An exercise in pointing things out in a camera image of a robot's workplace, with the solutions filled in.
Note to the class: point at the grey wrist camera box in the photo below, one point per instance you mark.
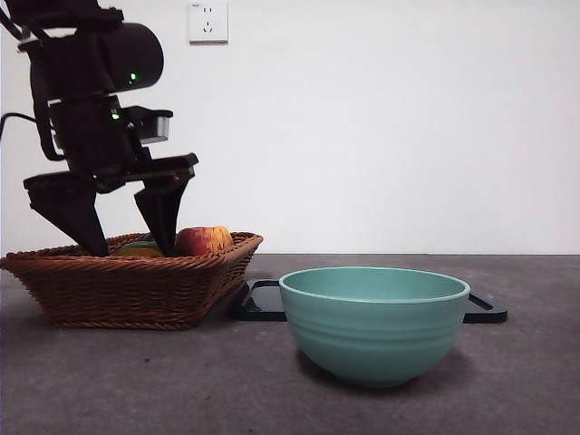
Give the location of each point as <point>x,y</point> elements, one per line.
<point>161,129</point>

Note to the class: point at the teal ribbed bowl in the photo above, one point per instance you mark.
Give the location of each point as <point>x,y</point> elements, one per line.
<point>376,335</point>

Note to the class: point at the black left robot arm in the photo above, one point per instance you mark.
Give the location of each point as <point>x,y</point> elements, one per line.
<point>90,54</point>

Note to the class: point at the black rectangular tray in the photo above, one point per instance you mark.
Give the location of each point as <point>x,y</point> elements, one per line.
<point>265,303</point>

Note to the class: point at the brown wicker basket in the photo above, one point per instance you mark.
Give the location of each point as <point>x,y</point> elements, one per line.
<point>127,290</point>

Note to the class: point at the green fruit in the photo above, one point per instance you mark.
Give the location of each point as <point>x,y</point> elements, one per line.
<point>140,245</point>

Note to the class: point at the orange brown fruit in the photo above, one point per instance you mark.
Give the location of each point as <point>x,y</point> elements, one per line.
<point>136,253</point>

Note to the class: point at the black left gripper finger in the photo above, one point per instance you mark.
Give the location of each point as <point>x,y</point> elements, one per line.
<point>74,213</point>
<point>163,213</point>

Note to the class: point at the red and yellow apple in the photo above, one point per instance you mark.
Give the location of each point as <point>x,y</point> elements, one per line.
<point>204,242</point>

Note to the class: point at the white wall power socket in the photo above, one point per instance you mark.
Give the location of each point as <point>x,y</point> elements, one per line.
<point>208,22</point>

